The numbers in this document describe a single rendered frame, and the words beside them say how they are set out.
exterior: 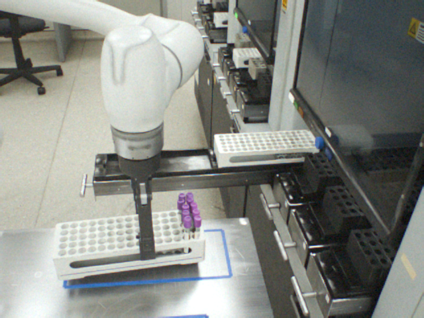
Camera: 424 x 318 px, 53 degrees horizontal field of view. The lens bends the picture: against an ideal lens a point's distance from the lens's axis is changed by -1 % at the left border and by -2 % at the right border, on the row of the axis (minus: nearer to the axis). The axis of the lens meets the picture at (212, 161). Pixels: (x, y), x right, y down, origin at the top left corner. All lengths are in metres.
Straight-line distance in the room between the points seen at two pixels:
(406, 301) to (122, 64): 0.63
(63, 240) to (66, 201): 1.55
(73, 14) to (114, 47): 0.19
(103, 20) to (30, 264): 0.53
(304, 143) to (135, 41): 0.75
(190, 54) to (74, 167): 1.99
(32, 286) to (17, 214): 1.52
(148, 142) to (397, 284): 0.52
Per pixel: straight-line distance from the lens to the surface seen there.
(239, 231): 1.03
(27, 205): 2.51
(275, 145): 1.26
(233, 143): 1.25
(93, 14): 0.85
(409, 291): 0.86
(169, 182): 1.22
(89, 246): 0.88
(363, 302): 0.99
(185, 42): 0.80
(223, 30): 2.38
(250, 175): 1.24
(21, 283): 0.98
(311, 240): 1.04
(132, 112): 0.68
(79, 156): 2.81
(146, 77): 0.66
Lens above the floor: 1.53
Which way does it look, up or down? 35 degrees down
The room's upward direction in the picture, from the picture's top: 2 degrees clockwise
